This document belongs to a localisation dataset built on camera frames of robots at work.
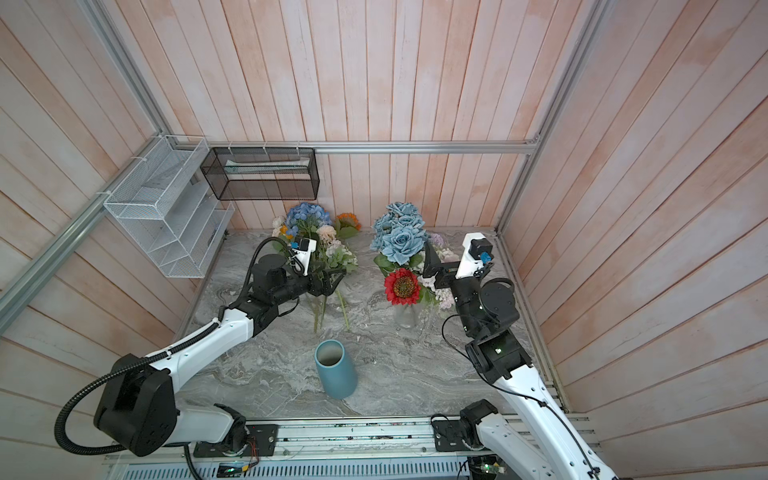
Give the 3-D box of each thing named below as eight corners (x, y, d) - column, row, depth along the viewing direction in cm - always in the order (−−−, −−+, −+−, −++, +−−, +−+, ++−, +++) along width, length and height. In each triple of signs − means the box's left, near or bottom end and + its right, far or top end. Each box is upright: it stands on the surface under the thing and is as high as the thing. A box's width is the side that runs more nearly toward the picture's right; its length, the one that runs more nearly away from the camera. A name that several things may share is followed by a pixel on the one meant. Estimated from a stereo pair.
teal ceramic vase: (325, 398, 82) (311, 373, 65) (328, 369, 87) (316, 339, 70) (356, 398, 82) (351, 373, 65) (357, 369, 87) (353, 339, 70)
